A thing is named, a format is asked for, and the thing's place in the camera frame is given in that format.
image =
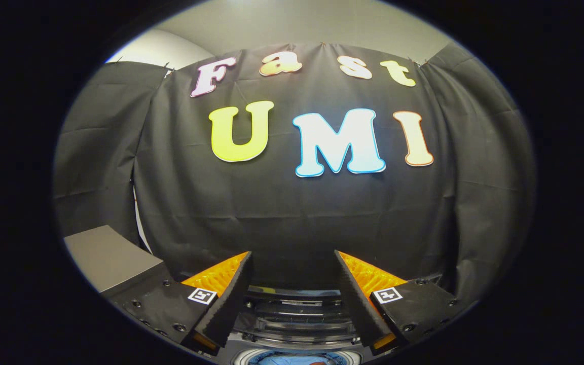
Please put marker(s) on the light blue polo shirt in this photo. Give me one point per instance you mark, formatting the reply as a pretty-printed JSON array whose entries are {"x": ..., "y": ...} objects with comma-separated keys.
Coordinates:
[{"x": 282, "y": 360}]

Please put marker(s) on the black backdrop cloth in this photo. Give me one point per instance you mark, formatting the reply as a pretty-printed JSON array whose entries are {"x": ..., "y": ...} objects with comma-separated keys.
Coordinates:
[{"x": 297, "y": 213}]

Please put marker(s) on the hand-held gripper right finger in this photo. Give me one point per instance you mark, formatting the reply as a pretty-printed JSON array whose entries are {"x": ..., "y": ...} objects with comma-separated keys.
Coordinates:
[{"x": 360, "y": 309}]

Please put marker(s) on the beige cabinet with dark top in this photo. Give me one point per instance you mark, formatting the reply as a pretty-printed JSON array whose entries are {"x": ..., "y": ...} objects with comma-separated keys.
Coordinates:
[{"x": 104, "y": 253}]

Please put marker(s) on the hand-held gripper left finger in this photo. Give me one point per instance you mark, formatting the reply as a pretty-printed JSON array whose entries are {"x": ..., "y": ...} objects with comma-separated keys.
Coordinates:
[{"x": 226, "y": 309}]

